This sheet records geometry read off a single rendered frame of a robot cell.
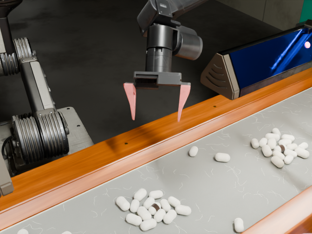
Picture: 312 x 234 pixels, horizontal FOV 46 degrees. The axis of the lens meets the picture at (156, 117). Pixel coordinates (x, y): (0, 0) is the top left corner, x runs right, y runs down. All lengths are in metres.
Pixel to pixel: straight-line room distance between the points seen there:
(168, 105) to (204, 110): 1.50
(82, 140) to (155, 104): 1.20
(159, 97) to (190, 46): 1.86
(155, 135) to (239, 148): 0.23
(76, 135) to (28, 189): 0.67
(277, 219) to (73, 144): 0.90
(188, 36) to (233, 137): 0.34
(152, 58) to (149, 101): 1.86
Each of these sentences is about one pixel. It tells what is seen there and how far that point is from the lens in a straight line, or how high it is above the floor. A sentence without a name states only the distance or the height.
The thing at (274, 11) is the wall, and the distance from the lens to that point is 4.25.
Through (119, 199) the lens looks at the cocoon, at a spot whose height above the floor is 0.76.
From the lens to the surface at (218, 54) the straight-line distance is 0.60.
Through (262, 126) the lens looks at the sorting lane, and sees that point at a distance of 1.11.
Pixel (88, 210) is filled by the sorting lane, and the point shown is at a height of 0.74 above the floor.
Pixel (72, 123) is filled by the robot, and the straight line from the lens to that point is 1.59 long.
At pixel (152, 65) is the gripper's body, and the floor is 1.01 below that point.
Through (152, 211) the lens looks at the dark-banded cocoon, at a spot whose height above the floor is 0.75.
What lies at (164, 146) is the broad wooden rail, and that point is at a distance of 0.96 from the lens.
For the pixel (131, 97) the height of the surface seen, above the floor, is 0.95.
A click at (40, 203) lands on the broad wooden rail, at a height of 0.75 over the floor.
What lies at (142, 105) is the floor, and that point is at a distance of 2.59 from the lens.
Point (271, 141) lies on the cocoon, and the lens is 1.02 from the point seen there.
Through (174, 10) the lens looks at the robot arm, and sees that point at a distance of 0.87.
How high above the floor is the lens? 1.34
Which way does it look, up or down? 33 degrees down
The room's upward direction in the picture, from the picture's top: straight up
